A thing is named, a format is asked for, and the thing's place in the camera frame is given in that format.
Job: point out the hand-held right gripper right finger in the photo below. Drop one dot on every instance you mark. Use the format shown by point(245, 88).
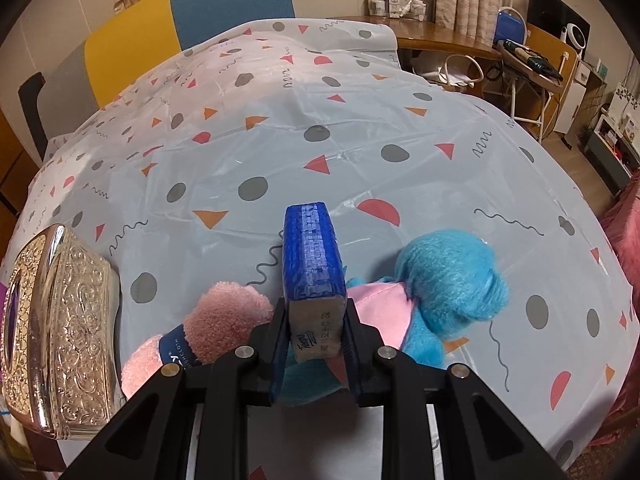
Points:
point(352, 360)

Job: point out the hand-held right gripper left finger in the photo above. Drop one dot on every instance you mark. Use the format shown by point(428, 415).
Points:
point(279, 370)

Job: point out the blue pocket tissue pack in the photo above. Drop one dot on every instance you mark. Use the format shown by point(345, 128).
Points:
point(312, 260)

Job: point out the blue plush toy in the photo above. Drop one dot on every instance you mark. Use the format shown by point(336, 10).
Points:
point(450, 280)

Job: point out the pink fluffy dishcloth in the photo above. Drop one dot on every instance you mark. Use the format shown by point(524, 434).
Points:
point(225, 310)

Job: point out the patterned plastic tablecloth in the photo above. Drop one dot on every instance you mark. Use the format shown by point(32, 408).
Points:
point(350, 160)

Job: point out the ornate silver tissue box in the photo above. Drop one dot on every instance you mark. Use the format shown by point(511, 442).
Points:
point(80, 320)

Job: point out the purple tissue packet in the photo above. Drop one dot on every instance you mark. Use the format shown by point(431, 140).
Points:
point(9, 315)

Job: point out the white tote bag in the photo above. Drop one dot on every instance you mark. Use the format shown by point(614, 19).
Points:
point(460, 72)

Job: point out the curved wooden desk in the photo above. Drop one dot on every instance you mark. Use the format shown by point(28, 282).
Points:
point(440, 42)

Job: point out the wooden cabinet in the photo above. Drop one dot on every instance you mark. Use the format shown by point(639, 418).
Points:
point(12, 170)

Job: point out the white mini fridge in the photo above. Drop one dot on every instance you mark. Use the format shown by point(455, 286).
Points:
point(570, 105)

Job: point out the dark green power tool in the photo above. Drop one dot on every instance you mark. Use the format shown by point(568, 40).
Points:
point(535, 62)

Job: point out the white low shelf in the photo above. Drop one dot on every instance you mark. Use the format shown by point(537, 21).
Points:
point(615, 130)

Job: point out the blue yellow grey padded chair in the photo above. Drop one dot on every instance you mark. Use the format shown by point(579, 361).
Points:
point(230, 5)

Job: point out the blue folding chair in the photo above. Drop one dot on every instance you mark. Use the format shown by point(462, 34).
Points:
point(510, 25)

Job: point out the wooden board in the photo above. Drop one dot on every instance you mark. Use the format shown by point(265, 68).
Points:
point(542, 40)

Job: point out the white round fan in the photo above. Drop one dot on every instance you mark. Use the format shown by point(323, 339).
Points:
point(575, 37)

